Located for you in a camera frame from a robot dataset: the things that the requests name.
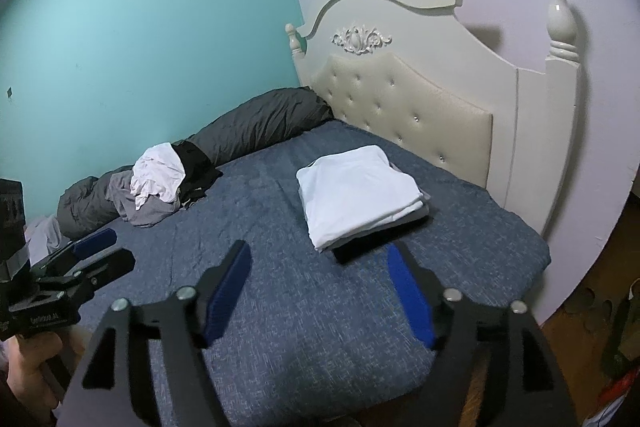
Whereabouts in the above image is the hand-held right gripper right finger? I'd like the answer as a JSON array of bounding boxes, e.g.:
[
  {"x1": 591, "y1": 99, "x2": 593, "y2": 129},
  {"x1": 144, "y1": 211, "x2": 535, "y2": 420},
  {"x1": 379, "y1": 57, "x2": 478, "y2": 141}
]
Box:
[{"x1": 387, "y1": 243, "x2": 581, "y2": 427}]

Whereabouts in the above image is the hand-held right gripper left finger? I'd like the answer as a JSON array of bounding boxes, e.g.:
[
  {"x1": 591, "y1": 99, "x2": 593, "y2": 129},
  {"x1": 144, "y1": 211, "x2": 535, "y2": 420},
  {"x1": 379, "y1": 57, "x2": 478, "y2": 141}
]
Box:
[{"x1": 59, "y1": 239, "x2": 252, "y2": 427}]

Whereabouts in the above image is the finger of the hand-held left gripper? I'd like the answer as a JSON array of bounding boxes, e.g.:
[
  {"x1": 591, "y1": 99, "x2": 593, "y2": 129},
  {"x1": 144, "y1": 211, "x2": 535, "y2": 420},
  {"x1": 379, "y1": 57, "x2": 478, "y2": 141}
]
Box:
[
  {"x1": 37, "y1": 248, "x2": 136, "y2": 303},
  {"x1": 31, "y1": 228, "x2": 118, "y2": 275}
]

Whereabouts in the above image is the white polo shirt black trim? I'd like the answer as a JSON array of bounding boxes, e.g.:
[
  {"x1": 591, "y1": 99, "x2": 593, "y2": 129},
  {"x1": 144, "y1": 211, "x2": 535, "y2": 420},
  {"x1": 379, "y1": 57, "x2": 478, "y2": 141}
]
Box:
[{"x1": 296, "y1": 145, "x2": 430, "y2": 252}]

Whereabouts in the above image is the person's left hand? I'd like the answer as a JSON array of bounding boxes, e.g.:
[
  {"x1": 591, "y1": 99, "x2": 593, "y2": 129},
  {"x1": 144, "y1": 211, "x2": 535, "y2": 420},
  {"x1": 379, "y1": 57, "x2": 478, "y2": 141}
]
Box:
[{"x1": 7, "y1": 327, "x2": 91, "y2": 413}]

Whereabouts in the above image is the light grey sheet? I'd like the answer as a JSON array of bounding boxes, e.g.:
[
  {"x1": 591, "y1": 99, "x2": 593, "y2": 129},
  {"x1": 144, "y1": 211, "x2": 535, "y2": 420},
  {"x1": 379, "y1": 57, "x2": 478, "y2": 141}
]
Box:
[{"x1": 22, "y1": 215, "x2": 66, "y2": 265}]

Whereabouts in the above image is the crumpled grey garment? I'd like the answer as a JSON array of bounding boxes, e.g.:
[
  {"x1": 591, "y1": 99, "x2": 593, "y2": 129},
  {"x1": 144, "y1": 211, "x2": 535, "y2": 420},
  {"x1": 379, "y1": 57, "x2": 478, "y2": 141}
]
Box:
[{"x1": 106, "y1": 170, "x2": 182, "y2": 229}]

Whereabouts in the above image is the bed with blue sheet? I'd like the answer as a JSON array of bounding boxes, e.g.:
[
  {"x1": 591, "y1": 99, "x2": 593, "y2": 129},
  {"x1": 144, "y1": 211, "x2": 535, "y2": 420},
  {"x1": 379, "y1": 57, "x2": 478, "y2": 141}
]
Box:
[{"x1": 60, "y1": 119, "x2": 551, "y2": 427}]

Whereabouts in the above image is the folded grey garment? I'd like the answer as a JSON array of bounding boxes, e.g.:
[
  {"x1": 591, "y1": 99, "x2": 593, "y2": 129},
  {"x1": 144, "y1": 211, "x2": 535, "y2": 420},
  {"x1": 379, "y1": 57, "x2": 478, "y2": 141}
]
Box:
[{"x1": 387, "y1": 162, "x2": 432, "y2": 230}]

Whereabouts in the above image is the crumpled black garment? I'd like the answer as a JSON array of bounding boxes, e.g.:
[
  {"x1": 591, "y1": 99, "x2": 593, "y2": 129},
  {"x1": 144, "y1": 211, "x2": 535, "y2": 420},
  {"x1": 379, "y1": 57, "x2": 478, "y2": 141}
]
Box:
[{"x1": 172, "y1": 141, "x2": 223, "y2": 210}]

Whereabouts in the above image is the rolled dark grey duvet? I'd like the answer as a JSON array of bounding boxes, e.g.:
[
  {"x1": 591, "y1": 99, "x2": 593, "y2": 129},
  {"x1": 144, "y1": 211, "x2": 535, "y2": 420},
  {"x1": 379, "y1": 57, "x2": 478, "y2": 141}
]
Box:
[{"x1": 56, "y1": 87, "x2": 333, "y2": 240}]

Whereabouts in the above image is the cream tufted headboard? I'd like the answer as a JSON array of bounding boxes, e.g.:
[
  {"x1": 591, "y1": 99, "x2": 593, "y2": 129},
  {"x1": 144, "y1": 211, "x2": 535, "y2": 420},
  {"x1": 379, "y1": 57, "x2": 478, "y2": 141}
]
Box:
[{"x1": 285, "y1": 0, "x2": 583, "y2": 243}]

